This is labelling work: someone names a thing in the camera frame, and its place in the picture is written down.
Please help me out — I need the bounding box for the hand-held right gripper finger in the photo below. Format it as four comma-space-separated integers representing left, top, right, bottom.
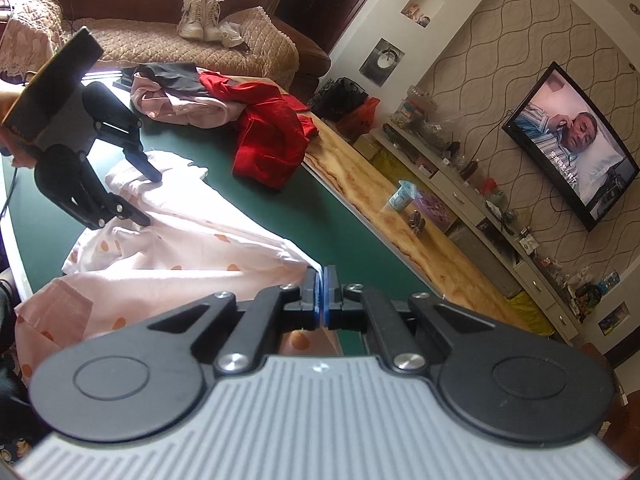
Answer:
323, 266, 497, 372
146, 266, 324, 375

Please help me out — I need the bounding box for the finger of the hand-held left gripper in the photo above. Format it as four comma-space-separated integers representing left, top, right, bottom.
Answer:
95, 120, 164, 184
59, 169, 152, 231

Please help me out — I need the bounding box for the white orange-dotted shirt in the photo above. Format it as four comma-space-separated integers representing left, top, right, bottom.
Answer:
14, 149, 346, 386

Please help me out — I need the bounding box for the pink garment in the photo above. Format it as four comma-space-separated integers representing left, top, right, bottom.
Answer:
129, 71, 247, 129

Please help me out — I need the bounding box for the pink lace cover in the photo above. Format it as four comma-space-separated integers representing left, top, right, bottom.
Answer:
0, 0, 67, 79

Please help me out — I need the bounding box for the dark grey garment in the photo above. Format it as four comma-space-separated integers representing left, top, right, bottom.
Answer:
121, 61, 210, 97

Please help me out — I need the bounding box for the green framed mat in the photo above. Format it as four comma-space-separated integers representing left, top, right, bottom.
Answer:
0, 72, 443, 361

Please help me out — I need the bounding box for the white blue yogurt cup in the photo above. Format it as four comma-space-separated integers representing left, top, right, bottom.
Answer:
388, 179, 419, 212

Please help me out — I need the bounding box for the red garment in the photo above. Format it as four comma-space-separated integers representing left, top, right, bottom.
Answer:
199, 72, 319, 192

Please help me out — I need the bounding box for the purple box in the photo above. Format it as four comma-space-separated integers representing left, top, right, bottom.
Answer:
412, 194, 459, 234

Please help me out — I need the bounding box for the white high-top sneaker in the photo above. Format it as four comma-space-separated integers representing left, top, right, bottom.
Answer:
178, 0, 207, 40
200, 0, 224, 42

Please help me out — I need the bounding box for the white cloth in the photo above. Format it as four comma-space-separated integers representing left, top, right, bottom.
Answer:
219, 19, 247, 51

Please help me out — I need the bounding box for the white TV cabinet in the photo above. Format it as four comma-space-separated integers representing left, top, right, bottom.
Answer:
370, 122, 588, 346

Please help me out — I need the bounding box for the red plastic bag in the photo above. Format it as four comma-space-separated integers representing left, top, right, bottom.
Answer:
340, 97, 381, 139

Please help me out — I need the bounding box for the person's dark clothing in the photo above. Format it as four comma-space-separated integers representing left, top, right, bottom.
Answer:
0, 265, 51, 436

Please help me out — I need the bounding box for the black bag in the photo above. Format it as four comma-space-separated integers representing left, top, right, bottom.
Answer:
310, 76, 369, 124

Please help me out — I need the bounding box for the flat screen television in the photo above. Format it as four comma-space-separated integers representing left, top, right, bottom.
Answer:
501, 61, 632, 232

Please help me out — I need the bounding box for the black cable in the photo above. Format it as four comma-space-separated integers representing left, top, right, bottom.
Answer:
0, 165, 22, 222

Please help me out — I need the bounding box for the black white wall poster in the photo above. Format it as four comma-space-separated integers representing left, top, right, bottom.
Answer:
359, 38, 406, 85

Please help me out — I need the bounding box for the wall niche with figurines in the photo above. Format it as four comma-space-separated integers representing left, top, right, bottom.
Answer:
401, 0, 449, 29

